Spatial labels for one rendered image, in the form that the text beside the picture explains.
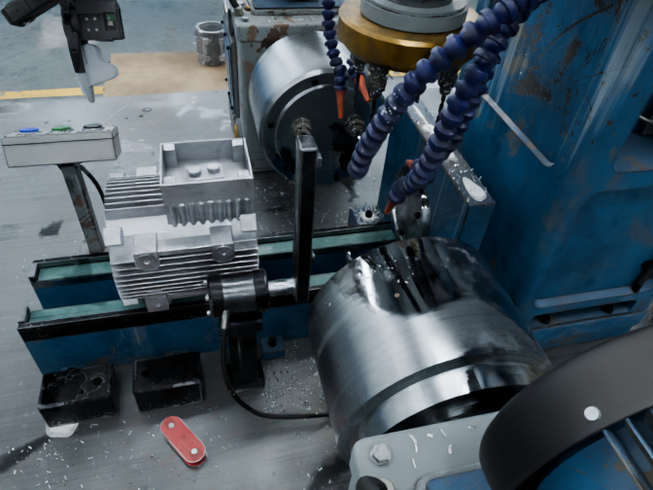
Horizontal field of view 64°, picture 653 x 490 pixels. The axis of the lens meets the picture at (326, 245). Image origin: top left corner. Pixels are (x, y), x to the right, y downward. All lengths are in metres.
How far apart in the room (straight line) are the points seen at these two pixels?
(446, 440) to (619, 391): 0.20
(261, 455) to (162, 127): 0.95
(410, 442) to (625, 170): 0.47
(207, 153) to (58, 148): 0.29
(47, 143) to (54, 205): 0.33
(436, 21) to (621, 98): 0.22
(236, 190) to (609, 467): 0.54
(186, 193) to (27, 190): 0.70
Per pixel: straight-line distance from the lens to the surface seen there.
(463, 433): 0.47
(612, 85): 0.68
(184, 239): 0.74
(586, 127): 0.71
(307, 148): 0.57
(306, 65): 0.97
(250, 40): 1.14
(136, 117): 1.56
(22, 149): 0.99
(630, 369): 0.30
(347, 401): 0.55
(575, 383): 0.30
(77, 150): 0.97
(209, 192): 0.71
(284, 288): 0.72
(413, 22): 0.64
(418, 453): 0.46
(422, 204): 0.82
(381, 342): 0.53
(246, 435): 0.85
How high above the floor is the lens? 1.56
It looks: 44 degrees down
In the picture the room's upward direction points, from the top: 5 degrees clockwise
